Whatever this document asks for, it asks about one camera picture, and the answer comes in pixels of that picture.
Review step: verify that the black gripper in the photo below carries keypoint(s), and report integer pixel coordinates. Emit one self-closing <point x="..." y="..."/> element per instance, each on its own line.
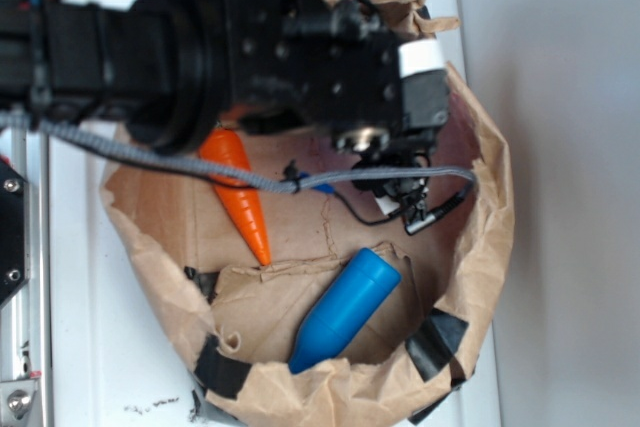
<point x="340" y="67"/>

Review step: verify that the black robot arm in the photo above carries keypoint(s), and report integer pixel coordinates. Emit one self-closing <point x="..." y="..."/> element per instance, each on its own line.
<point x="170" y="69"/>

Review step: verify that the orange toy carrot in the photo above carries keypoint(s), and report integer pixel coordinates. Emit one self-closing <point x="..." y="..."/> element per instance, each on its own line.
<point x="242" y="204"/>

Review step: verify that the blue plastic bottle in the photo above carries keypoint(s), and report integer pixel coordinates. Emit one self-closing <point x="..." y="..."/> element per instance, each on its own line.
<point x="342" y="311"/>

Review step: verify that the brown paper bag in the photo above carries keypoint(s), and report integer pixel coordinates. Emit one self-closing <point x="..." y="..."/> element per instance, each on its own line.
<point x="234" y="323"/>

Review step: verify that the white plastic bin lid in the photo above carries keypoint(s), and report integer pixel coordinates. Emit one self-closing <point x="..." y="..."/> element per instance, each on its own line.
<point x="111" y="363"/>

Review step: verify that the black metal bracket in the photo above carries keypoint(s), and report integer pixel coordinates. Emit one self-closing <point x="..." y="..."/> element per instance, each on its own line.
<point x="13" y="232"/>

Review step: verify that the aluminium frame rail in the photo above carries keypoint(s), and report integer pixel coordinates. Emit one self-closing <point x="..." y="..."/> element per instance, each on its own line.
<point x="26" y="371"/>

